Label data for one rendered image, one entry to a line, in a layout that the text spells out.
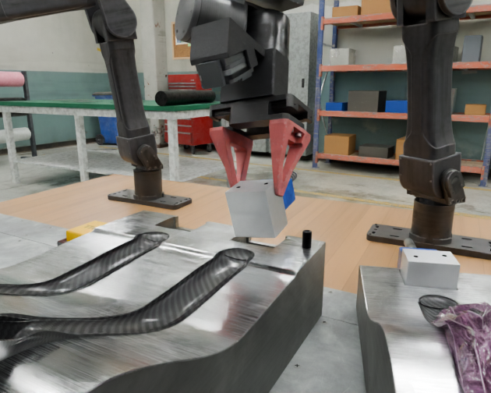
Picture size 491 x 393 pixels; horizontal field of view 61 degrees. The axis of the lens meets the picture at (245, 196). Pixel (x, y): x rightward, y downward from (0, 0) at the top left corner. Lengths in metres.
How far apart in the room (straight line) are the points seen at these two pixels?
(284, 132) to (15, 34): 7.54
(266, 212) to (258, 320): 0.14
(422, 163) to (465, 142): 5.09
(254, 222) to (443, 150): 0.35
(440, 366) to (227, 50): 0.29
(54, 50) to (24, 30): 0.55
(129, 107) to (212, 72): 0.54
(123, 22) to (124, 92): 0.13
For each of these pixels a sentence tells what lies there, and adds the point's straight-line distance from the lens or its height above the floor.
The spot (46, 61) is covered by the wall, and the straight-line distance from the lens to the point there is 8.10.
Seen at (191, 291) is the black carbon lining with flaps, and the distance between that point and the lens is 0.38.
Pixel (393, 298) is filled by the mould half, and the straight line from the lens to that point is 0.44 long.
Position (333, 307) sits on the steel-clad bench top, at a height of 0.80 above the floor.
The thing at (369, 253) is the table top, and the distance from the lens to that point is 0.70.
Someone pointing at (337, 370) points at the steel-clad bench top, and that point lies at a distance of 0.43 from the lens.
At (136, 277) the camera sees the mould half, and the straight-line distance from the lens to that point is 0.40.
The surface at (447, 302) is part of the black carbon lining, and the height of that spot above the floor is 0.85.
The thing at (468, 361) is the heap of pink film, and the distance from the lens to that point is 0.28.
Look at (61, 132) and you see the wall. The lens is 8.21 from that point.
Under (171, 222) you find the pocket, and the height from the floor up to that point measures 0.88.
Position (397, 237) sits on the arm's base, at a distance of 0.75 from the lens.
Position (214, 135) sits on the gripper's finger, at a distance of 0.47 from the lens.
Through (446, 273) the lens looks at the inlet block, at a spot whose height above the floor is 0.87.
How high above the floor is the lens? 1.05
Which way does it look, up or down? 15 degrees down
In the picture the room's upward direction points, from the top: straight up
